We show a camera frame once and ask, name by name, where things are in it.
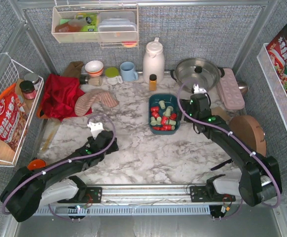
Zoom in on red cloth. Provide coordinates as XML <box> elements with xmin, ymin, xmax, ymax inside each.
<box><xmin>37</xmin><ymin>74</ymin><xmax>85</xmax><ymax>121</ymax></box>

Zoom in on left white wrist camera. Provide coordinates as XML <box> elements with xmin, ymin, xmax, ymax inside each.
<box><xmin>87</xmin><ymin>121</ymin><xmax>104</xmax><ymax>139</ymax></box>

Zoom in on clear plastic food containers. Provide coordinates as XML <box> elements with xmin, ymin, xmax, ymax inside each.
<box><xmin>97</xmin><ymin>11</ymin><xmax>137</xmax><ymax>42</ymax></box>

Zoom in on green coffee capsule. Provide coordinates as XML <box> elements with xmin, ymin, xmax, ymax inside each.
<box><xmin>168</xmin><ymin>119</ymin><xmax>177</xmax><ymax>125</ymax></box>
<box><xmin>150</xmin><ymin>117</ymin><xmax>157</xmax><ymax>126</ymax></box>
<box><xmin>158</xmin><ymin>100</ymin><xmax>166</xmax><ymax>110</ymax></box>
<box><xmin>163</xmin><ymin>106</ymin><xmax>174</xmax><ymax>117</ymax></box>

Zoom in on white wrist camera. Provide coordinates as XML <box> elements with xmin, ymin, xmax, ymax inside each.
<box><xmin>193</xmin><ymin>84</ymin><xmax>207</xmax><ymax>94</ymax></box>
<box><xmin>87</xmin><ymin>121</ymin><xmax>104</xmax><ymax>139</ymax></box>

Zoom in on red seasoning packet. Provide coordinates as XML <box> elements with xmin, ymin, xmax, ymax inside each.
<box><xmin>0</xmin><ymin>83</ymin><xmax>27</xmax><ymax>151</ymax></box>

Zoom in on glass grain shaker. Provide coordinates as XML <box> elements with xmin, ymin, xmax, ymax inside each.
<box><xmin>79</xmin><ymin>75</ymin><xmax>103</xmax><ymax>86</ymax></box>

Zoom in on green lid sugar jar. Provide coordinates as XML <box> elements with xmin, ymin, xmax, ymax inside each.
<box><xmin>105</xmin><ymin>67</ymin><xmax>123</xmax><ymax>85</ymax></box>

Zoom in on pink egg tray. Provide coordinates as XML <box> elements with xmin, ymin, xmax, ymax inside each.
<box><xmin>216</xmin><ymin>67</ymin><xmax>245</xmax><ymax>110</ymax></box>

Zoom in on red lid glass jar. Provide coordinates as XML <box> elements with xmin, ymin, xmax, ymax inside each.
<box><xmin>19</xmin><ymin>80</ymin><xmax>36</xmax><ymax>100</ymax></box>

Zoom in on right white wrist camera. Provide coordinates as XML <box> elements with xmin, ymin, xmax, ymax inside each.
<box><xmin>193</xmin><ymin>84</ymin><xmax>207</xmax><ymax>94</ymax></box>

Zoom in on left white wire basket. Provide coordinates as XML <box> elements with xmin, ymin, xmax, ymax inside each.
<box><xmin>0</xmin><ymin>53</ymin><xmax>44</xmax><ymax>167</ymax></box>

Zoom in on cream wall basket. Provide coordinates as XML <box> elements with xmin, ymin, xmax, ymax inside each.
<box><xmin>51</xmin><ymin>3</ymin><xmax>139</xmax><ymax>47</ymax></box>

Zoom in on steel pot with lid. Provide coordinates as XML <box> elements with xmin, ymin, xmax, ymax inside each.
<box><xmin>170</xmin><ymin>58</ymin><xmax>225</xmax><ymax>93</ymax></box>

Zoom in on silver lid glass jar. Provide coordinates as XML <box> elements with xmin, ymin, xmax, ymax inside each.
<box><xmin>24</xmin><ymin>73</ymin><xmax>40</xmax><ymax>87</ymax></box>

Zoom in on teal plastic storage basket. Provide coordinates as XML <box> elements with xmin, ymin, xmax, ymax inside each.
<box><xmin>148</xmin><ymin>93</ymin><xmax>180</xmax><ymax>135</ymax></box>

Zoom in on white orange striped bowl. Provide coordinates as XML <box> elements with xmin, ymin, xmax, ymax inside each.
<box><xmin>85</xmin><ymin>60</ymin><xmax>104</xmax><ymax>77</ymax></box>

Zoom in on orange spice bottle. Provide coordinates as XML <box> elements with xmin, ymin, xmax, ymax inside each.
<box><xmin>149</xmin><ymin>74</ymin><xmax>157</xmax><ymax>91</ymax></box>

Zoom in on light blue mug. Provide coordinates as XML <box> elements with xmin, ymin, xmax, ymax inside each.
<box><xmin>120</xmin><ymin>62</ymin><xmax>139</xmax><ymax>82</ymax></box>

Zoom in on white thermos jug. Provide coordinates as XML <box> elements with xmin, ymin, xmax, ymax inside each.
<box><xmin>143</xmin><ymin>37</ymin><xmax>165</xmax><ymax>83</ymax></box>

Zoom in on orange plastic bowl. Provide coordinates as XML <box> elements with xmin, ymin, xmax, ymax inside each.
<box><xmin>27</xmin><ymin>159</ymin><xmax>46</xmax><ymax>170</ymax></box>

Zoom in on striped pink brown towel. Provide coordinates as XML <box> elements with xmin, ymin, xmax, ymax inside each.
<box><xmin>74</xmin><ymin>89</ymin><xmax>119</xmax><ymax>117</ymax></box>

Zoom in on red coffee capsule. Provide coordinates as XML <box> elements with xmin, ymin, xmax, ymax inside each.
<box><xmin>152</xmin><ymin>126</ymin><xmax>162</xmax><ymax>130</ymax></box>
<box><xmin>170</xmin><ymin>113</ymin><xmax>177</xmax><ymax>120</ymax></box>
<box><xmin>150</xmin><ymin>106</ymin><xmax>160</xmax><ymax>113</ymax></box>
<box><xmin>161</xmin><ymin>116</ymin><xmax>169</xmax><ymax>125</ymax></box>
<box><xmin>161</xmin><ymin>124</ymin><xmax>175</xmax><ymax>131</ymax></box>
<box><xmin>151</xmin><ymin>111</ymin><xmax>159</xmax><ymax>118</ymax></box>

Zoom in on brown cardboard sheet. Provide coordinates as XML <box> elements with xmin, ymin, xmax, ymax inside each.
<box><xmin>211</xmin><ymin>106</ymin><xmax>232</xmax><ymax>124</ymax></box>

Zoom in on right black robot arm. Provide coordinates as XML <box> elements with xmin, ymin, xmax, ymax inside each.
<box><xmin>177</xmin><ymin>94</ymin><xmax>282</xmax><ymax>208</ymax></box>

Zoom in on brown paper bag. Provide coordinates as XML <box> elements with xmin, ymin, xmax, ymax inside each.
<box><xmin>62</xmin><ymin>61</ymin><xmax>84</xmax><ymax>79</ymax></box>

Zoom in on round wooden board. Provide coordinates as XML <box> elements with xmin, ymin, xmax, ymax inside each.
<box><xmin>229</xmin><ymin>115</ymin><xmax>267</xmax><ymax>156</ymax></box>

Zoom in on right white mesh basket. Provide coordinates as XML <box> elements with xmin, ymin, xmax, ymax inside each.
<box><xmin>256</xmin><ymin>43</ymin><xmax>287</xmax><ymax>131</ymax></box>

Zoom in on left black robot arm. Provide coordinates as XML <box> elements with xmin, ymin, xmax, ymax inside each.
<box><xmin>0</xmin><ymin>130</ymin><xmax>118</xmax><ymax>222</ymax></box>

